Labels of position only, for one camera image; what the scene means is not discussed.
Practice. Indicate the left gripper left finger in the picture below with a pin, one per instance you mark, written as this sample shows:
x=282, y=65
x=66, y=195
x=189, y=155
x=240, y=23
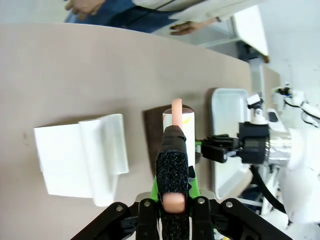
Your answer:
x=117, y=217

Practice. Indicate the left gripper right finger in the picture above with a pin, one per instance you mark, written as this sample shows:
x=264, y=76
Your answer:
x=237, y=220

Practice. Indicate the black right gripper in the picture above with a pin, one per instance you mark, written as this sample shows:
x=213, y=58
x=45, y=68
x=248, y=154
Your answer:
x=252, y=142

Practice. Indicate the pink lint roller black grip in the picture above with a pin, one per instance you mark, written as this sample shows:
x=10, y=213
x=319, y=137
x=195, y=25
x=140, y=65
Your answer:
x=172, y=165

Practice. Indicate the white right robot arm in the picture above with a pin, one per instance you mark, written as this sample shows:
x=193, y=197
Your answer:
x=300, y=160

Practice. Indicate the person's left hand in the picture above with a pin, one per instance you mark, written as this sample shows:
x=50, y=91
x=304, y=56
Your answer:
x=186, y=28

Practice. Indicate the person's right hand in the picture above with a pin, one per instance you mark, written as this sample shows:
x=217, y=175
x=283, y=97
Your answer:
x=85, y=7

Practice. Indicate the silver metal tray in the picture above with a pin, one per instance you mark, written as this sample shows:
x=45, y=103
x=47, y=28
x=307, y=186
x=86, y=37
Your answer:
x=225, y=112

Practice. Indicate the brown folded cloth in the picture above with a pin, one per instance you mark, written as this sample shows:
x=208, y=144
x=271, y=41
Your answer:
x=152, y=135

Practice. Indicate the white folded roller stand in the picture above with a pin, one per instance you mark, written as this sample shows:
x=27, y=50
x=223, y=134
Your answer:
x=75, y=155

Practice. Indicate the white background table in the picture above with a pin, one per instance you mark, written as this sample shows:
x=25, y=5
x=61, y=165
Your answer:
x=250, y=27

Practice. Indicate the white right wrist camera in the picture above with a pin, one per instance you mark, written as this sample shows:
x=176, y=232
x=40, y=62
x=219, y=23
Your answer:
x=255, y=105

